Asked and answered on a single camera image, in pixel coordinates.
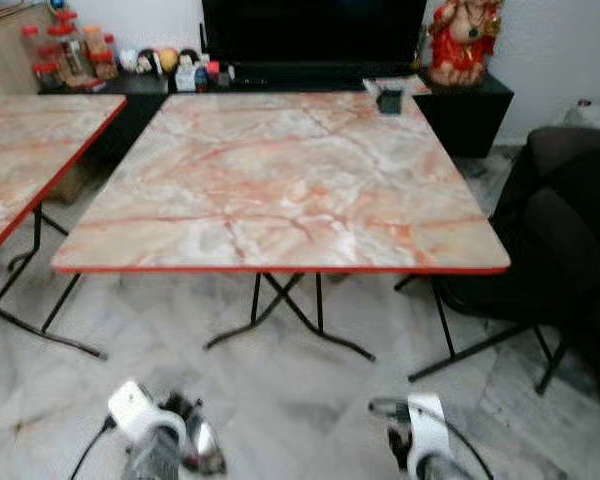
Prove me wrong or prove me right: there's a marble folding table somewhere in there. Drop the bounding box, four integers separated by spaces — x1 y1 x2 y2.
0 93 128 359
50 92 511 363

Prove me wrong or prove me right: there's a black chair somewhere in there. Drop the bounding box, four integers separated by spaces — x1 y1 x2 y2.
395 125 600 396

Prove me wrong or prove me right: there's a white tissue box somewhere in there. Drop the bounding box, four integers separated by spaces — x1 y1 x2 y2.
175 65 198 93

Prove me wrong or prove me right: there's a small black box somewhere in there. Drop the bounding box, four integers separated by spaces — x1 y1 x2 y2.
377 88 404 114

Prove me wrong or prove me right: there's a small red-lid jar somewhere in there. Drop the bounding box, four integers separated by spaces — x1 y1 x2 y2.
35 62 61 91
98 36 119 79

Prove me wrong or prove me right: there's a printed magazine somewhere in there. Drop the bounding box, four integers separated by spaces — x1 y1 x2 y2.
363 76 431 96

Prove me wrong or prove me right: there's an orange-lid plastic jar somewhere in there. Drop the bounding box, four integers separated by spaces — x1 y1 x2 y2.
85 25 106 61

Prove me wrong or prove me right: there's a slim red-lid plastic jar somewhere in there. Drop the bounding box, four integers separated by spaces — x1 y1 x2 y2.
22 25 44 66

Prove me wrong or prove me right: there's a black television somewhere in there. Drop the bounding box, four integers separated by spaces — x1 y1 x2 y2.
201 0 428 66

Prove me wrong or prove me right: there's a red Ganesha statue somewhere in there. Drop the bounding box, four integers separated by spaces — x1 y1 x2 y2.
427 0 504 89

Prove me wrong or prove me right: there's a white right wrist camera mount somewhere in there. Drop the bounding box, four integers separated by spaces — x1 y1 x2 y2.
408 393 451 476

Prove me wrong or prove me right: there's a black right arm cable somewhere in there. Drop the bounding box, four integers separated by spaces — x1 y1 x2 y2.
368 397 496 480

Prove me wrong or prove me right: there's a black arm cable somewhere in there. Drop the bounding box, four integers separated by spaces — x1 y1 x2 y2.
70 415 116 480
368 397 496 480

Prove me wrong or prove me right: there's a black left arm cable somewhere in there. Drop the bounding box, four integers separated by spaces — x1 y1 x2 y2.
70 415 116 480

